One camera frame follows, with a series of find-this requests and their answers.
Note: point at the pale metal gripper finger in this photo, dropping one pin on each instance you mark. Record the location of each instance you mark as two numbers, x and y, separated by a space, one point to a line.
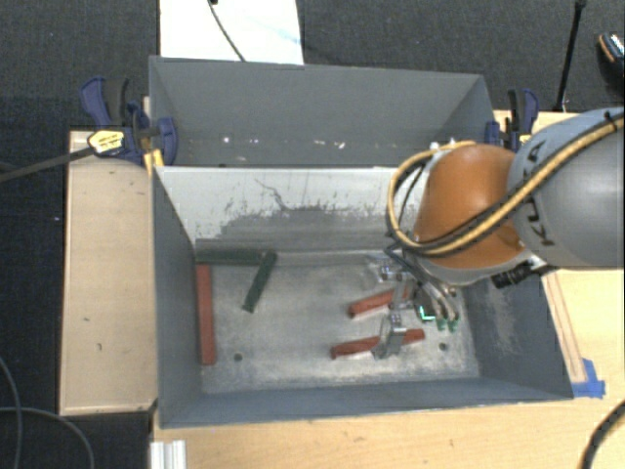
389 341
403 297

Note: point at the red-brown flat block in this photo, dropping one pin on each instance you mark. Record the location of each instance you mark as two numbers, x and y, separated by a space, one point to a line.
371 304
354 347
206 315

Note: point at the dark green flat block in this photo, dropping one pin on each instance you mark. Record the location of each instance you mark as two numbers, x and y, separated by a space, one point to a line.
227 257
260 281

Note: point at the grey metal bin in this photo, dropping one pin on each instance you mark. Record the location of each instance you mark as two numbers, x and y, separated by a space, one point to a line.
303 115

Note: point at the pale wood flat board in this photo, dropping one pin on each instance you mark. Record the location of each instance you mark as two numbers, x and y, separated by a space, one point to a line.
107 271

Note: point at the black cylinder on white bracket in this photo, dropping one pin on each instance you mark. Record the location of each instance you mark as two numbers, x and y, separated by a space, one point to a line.
512 276

